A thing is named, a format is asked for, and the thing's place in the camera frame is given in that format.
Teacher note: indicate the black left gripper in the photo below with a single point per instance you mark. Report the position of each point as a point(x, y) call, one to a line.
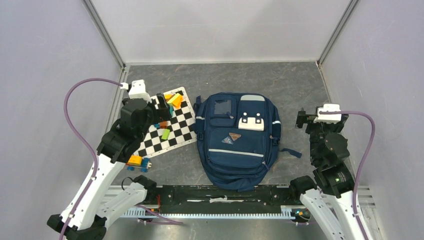
point(163, 114)

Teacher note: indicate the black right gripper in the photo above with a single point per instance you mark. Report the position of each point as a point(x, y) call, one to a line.
point(302, 117)

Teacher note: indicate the navy blue student backpack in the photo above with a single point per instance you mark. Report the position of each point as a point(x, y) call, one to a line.
point(243, 165)

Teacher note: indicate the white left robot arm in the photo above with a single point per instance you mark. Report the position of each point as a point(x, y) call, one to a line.
point(86, 218)

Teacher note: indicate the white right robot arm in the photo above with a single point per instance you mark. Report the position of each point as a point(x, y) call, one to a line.
point(331, 196)

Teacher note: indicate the orange yellow wedge block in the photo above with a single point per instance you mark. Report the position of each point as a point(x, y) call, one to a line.
point(174, 100)

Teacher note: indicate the orange brown toy block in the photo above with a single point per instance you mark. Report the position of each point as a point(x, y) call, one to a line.
point(164, 124)

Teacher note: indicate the lime green toy block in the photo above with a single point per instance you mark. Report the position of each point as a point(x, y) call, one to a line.
point(165, 135)

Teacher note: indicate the black white chessboard mat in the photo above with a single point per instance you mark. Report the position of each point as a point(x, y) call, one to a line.
point(181, 127)

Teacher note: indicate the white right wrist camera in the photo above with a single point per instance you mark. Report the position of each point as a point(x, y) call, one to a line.
point(329, 113)

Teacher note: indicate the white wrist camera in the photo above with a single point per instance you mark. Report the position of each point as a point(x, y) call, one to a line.
point(136, 90)
point(329, 113)

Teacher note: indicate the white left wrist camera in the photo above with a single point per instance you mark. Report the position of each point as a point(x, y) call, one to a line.
point(136, 90)

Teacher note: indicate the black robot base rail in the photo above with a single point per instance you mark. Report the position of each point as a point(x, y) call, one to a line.
point(209, 199)

